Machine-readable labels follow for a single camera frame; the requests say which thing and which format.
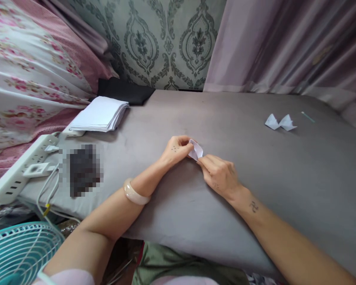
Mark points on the person's left hand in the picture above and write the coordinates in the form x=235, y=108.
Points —
x=173, y=151

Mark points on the person's right hand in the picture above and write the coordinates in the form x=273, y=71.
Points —
x=221, y=178

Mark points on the person's left thumb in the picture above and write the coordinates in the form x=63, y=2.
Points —
x=187, y=150

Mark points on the person's right thumb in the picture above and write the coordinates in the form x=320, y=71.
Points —
x=207, y=158

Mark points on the person's right fingers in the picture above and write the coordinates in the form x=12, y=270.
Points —
x=205, y=172

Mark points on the person's left fingers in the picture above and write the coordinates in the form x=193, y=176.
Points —
x=181, y=139

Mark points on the small white paper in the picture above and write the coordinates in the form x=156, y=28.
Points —
x=195, y=150

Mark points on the grey table cover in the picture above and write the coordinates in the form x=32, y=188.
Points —
x=255, y=166

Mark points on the black folded cloth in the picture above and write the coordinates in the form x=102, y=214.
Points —
x=124, y=92

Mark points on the white folded paper boat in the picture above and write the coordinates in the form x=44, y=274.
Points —
x=287, y=124
x=272, y=122

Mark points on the stack of white paper sheets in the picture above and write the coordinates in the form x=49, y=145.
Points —
x=99, y=114

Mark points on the person's body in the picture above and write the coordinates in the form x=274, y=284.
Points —
x=181, y=264

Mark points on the green cotton swab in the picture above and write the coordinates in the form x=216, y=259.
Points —
x=308, y=117

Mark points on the small white plug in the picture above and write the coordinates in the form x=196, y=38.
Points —
x=51, y=148

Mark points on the pale pink curtain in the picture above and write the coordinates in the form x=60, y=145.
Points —
x=287, y=44

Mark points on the white charger plug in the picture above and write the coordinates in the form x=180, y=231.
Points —
x=38, y=170

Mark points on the white power strip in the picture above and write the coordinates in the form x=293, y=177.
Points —
x=20, y=172

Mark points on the pink floral bedding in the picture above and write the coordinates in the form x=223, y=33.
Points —
x=32, y=68

